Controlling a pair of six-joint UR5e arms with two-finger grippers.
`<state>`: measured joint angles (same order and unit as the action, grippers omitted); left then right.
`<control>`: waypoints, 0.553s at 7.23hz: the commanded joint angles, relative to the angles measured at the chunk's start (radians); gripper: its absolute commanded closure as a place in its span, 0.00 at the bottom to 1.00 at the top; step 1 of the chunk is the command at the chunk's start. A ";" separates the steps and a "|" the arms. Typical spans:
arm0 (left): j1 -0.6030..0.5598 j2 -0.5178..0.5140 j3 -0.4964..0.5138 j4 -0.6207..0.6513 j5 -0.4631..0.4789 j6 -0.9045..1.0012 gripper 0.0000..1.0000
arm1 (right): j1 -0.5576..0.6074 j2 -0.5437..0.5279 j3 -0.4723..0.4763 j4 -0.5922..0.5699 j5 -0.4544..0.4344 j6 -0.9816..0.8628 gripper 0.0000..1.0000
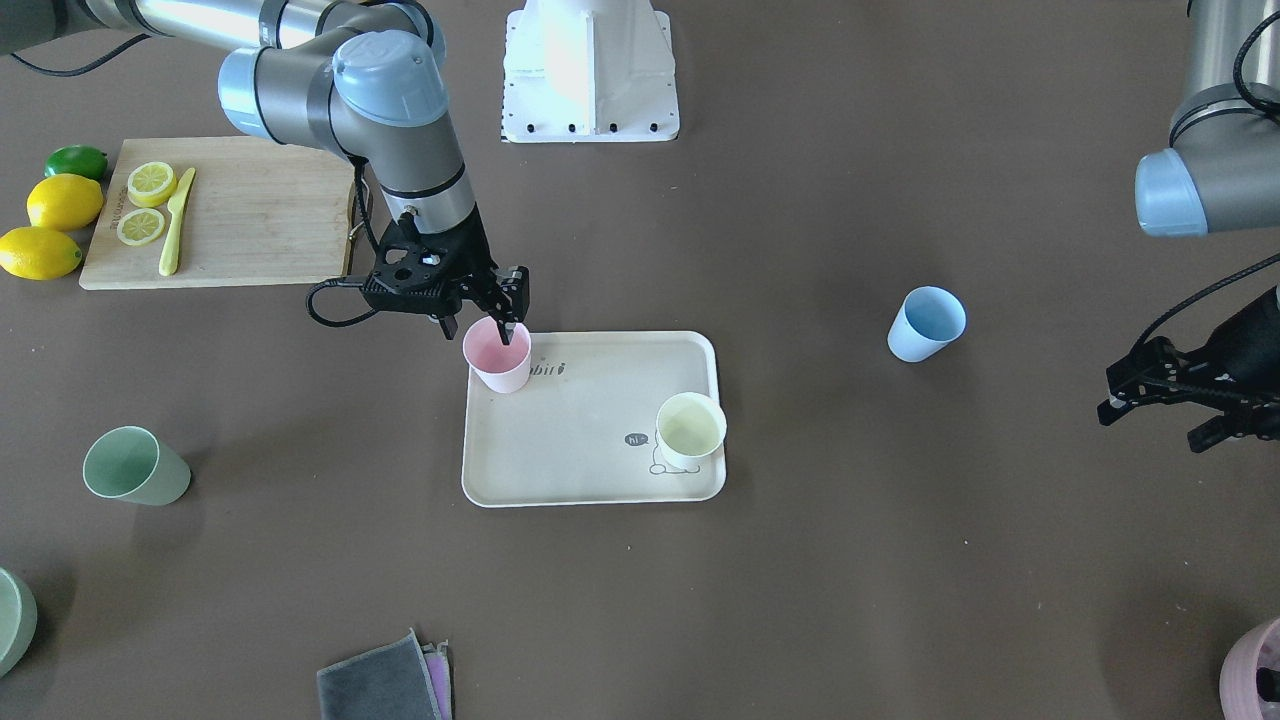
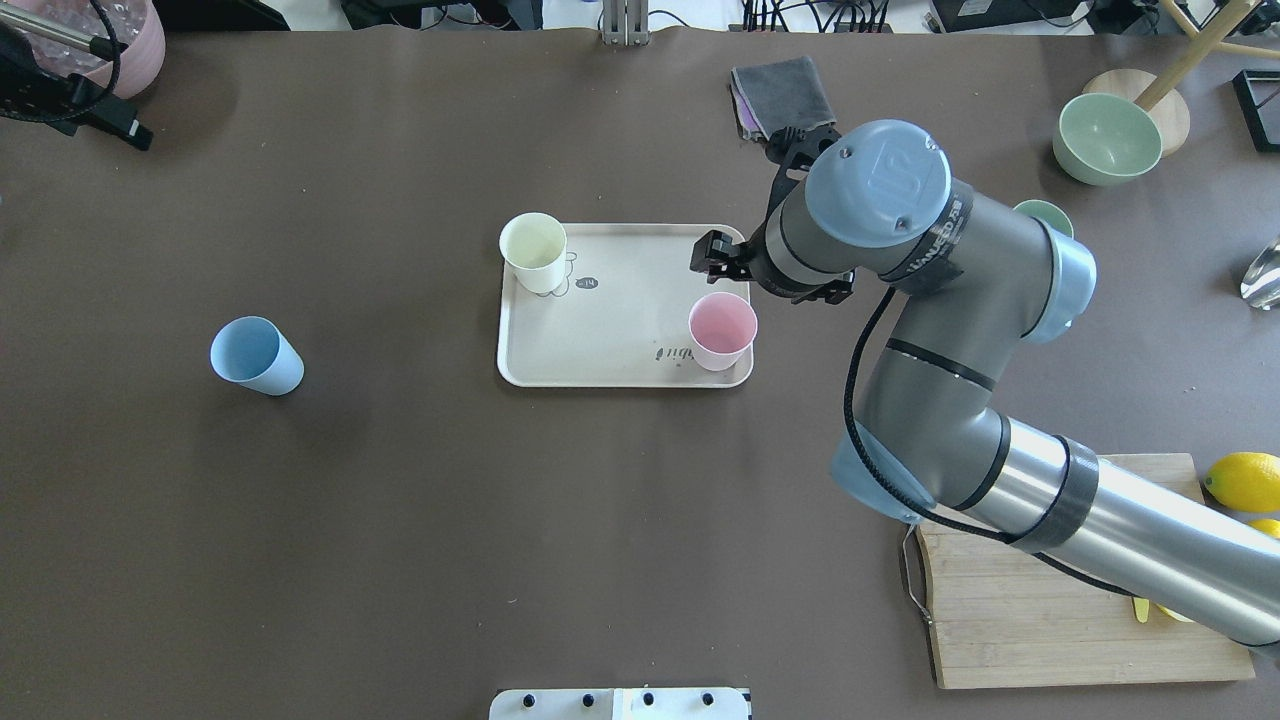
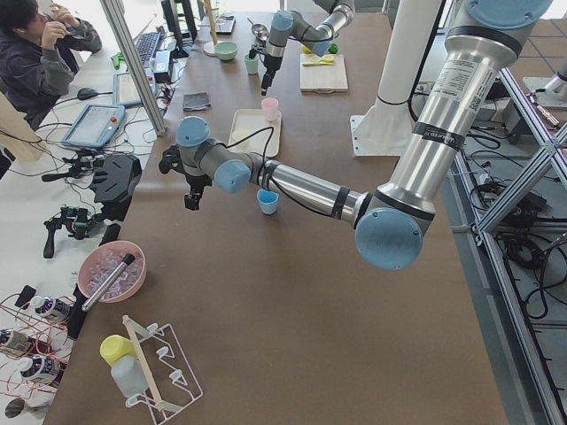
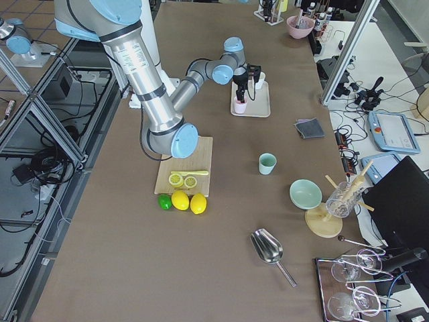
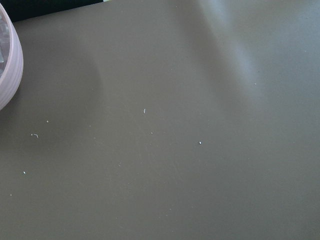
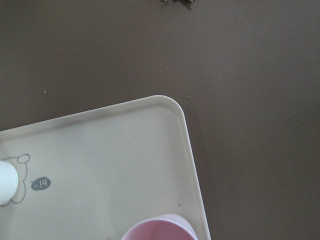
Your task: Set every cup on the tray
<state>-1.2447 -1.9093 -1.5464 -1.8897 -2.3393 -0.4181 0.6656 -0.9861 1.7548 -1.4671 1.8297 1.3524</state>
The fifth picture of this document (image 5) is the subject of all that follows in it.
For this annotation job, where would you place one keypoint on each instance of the pink bowl with ice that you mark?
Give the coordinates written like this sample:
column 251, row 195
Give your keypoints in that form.
column 11, row 59

